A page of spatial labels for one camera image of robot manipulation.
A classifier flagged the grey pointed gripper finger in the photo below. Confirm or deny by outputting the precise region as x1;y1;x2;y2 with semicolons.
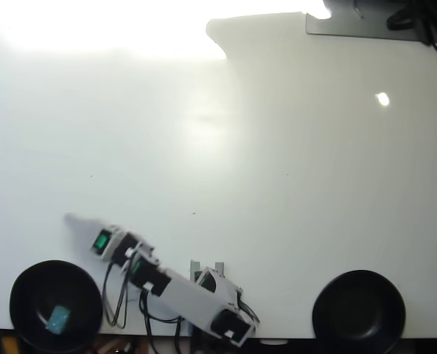
63;212;108;237

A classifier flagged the grey gripper body green label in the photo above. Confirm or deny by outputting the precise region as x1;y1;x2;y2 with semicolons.
90;223;127;262

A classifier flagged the blue speckled cube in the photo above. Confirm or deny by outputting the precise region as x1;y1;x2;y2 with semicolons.
45;305;71;335

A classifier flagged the black bowl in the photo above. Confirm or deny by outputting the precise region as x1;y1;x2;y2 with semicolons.
9;260;104;354
312;269;407;354

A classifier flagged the grey monitor stand plate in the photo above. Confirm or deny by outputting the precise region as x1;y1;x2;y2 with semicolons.
305;13;431;41

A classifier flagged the black looped gripper cable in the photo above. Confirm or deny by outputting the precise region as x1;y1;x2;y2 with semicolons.
102;257;131;329

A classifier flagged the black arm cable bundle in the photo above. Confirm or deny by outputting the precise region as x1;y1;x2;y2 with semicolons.
139;287;189;354

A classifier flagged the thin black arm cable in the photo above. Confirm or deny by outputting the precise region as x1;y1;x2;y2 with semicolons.
238;298;261;325

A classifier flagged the black monitor cable bundle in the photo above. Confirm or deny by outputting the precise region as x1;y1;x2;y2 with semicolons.
386;1;437;69

